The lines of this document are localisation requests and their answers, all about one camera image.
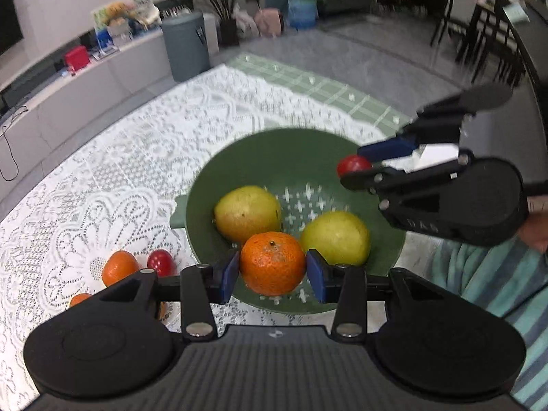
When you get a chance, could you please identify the red cherry tomato front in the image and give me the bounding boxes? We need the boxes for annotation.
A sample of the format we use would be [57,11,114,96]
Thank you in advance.
[336,155,372,178]

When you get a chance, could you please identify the red cherry tomato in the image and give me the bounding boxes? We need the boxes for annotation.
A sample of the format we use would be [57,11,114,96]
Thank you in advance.
[336,155,372,178]
[147,249,176,277]

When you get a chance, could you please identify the yellow-green pear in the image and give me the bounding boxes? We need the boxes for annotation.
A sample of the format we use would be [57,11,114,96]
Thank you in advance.
[300,211,372,266]

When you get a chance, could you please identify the red cherry tomato back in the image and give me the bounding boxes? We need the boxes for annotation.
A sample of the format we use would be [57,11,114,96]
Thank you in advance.
[147,249,176,277]

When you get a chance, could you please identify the orange tangerine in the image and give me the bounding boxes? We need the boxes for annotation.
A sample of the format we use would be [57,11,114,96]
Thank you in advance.
[69,292,92,308]
[101,250,139,287]
[239,231,307,297]

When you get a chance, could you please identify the person right hand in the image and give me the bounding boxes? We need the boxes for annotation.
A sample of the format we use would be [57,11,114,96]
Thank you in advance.
[518,196,548,253]

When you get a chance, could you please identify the green colander bowl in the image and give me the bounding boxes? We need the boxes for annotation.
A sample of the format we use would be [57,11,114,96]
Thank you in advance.
[169,127,408,316]

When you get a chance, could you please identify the striped teal sleeve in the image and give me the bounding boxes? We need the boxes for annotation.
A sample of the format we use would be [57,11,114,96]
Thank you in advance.
[428,238,548,410]

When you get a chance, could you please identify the black dining chairs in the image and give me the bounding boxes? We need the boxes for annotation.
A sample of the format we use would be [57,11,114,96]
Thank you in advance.
[432,0,547,87]

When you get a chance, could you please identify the green grid table mat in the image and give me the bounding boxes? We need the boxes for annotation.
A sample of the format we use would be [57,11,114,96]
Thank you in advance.
[227,53,411,136]

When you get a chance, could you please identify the white lace tablecloth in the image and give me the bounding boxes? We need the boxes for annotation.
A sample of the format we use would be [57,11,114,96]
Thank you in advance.
[1,65,383,410]

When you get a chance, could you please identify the blue water jug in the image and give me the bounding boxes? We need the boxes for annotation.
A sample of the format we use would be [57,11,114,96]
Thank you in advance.
[287,0,317,30]

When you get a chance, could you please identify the pink small heater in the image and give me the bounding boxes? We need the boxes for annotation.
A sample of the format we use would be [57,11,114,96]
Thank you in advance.
[253,8,284,37]

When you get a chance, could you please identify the white plastic bag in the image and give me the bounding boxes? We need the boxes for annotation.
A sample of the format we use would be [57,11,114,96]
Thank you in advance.
[232,4,258,39]

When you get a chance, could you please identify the potted long-leaf plant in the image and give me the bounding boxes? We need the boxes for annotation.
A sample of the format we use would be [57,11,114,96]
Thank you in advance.
[178,0,258,48]

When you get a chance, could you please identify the white tv cabinet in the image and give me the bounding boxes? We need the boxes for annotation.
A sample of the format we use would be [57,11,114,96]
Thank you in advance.
[1,13,216,197]

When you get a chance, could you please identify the grey-blue trash bin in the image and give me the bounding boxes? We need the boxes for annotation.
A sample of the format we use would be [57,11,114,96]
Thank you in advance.
[162,11,210,83]

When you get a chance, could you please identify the red box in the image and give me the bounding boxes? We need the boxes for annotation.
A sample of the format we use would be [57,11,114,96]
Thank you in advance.
[64,46,90,73]

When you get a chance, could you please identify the teddy bear bouquet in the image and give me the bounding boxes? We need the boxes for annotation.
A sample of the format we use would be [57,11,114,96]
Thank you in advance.
[105,1,132,39]

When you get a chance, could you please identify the black power cable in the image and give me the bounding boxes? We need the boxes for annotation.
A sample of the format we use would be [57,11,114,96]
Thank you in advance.
[0,104,29,183]

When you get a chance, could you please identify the black wall television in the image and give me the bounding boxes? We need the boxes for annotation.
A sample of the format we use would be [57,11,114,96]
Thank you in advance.
[0,0,23,55]

